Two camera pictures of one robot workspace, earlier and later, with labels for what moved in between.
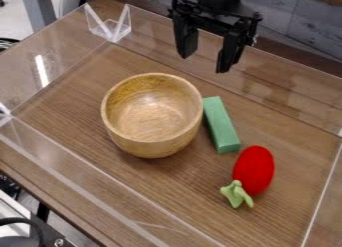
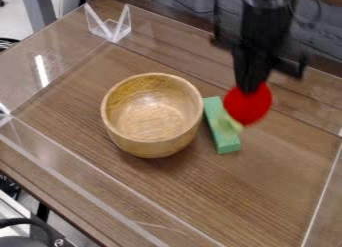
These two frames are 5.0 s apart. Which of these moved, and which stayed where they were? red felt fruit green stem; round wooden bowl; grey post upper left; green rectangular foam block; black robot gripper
Moved: red felt fruit green stem; black robot gripper
Stayed: grey post upper left; green rectangular foam block; round wooden bowl
